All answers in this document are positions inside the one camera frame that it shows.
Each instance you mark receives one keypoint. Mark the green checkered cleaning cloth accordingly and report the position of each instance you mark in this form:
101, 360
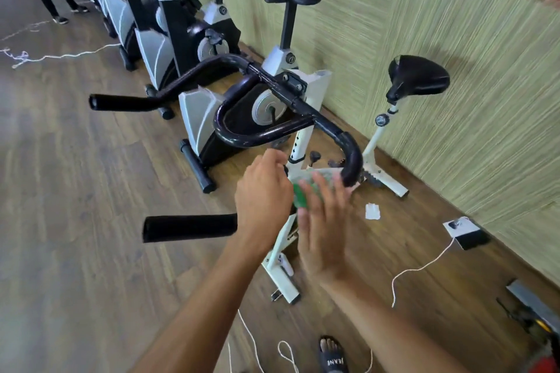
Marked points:
302, 195

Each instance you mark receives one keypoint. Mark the person's right hand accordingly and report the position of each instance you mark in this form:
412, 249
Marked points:
325, 228

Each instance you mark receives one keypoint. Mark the person's left forearm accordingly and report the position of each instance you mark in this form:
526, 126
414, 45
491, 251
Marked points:
206, 316

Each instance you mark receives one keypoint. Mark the small white paper scrap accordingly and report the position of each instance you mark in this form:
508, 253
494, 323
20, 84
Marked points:
373, 211

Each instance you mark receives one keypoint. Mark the person's left hand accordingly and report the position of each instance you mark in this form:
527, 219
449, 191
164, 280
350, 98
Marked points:
262, 198

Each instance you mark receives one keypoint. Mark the person's right forearm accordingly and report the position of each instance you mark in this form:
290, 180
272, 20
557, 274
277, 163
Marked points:
394, 333

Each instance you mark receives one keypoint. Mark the black and grey upright bike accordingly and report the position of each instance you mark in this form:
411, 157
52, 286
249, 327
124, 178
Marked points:
157, 54
201, 115
118, 14

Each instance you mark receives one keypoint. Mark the black sandal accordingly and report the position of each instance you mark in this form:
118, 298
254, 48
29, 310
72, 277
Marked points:
332, 357

